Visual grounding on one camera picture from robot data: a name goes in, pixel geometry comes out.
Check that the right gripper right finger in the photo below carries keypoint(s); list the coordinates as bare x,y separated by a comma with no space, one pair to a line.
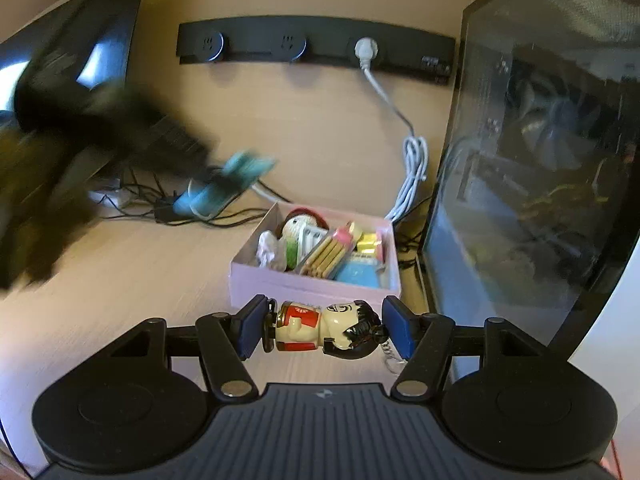
424,342

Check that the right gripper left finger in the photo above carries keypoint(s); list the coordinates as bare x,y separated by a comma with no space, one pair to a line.
226,341

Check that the pink cardboard box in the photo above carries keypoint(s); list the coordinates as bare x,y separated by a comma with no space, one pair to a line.
247,279

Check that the black haired figurine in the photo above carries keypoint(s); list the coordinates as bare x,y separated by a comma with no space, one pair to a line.
347,331

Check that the blue toy block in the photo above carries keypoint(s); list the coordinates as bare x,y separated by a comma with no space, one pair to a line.
360,270

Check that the yellow pink toy cup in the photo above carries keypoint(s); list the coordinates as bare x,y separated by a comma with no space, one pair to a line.
371,245

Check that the wooden card with red piece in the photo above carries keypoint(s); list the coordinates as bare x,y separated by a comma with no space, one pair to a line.
327,257

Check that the crochet doll with red hat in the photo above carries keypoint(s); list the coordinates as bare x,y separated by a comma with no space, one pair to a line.
302,230

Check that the teal toy clip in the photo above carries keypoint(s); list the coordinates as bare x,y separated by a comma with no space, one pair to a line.
205,200

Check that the black monitor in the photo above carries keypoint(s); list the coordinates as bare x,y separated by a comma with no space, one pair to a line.
48,71

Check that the white power strip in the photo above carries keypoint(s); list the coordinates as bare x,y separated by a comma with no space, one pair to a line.
119,198

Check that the glass computer case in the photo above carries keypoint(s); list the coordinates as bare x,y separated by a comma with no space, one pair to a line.
536,207

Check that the white plug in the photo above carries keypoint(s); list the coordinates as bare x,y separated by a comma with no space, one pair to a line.
366,50

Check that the black wall socket strip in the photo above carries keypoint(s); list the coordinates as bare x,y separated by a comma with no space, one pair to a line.
317,40

